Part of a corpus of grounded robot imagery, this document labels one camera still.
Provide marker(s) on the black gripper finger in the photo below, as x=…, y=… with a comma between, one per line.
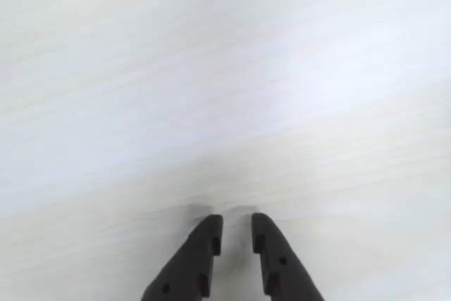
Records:
x=282, y=262
x=192, y=262

